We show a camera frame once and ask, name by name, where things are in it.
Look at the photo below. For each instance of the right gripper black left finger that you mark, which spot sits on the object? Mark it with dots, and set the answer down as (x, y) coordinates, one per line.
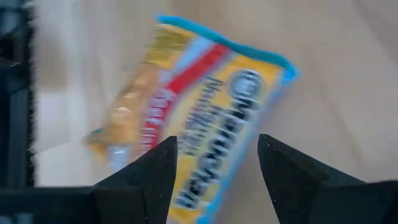
(146, 193)

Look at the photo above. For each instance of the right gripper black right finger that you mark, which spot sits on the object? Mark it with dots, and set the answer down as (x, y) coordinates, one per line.
(298, 193)

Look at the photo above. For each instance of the yellow blue-edged ramen pack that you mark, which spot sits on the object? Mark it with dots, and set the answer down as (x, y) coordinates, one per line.
(211, 102)

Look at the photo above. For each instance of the black metal table frame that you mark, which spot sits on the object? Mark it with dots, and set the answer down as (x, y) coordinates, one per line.
(15, 109)

